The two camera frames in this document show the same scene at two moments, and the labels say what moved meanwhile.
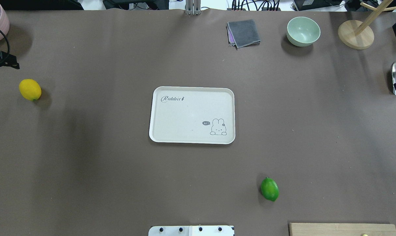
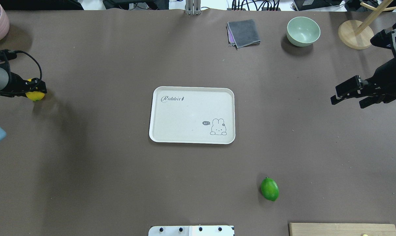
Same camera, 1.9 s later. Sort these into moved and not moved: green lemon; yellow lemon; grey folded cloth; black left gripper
Moved: black left gripper
Not moved: grey folded cloth; green lemon; yellow lemon
